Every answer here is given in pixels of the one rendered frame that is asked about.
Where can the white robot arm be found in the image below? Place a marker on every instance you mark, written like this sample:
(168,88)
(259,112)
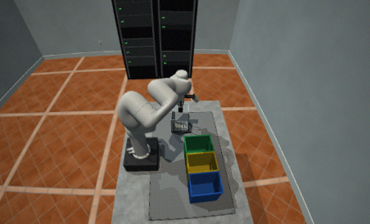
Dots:
(138,114)

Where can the blue bin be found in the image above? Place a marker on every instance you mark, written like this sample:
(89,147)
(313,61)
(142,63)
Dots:
(208,184)

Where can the yellow bin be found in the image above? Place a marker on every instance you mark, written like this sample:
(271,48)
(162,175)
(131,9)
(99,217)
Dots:
(201,162)

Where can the green open bin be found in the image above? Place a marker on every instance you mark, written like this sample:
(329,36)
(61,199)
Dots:
(197,143)

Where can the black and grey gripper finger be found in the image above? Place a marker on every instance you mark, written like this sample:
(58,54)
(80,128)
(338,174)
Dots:
(180,109)

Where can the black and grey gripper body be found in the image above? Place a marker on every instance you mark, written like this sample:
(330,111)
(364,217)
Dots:
(181,98)

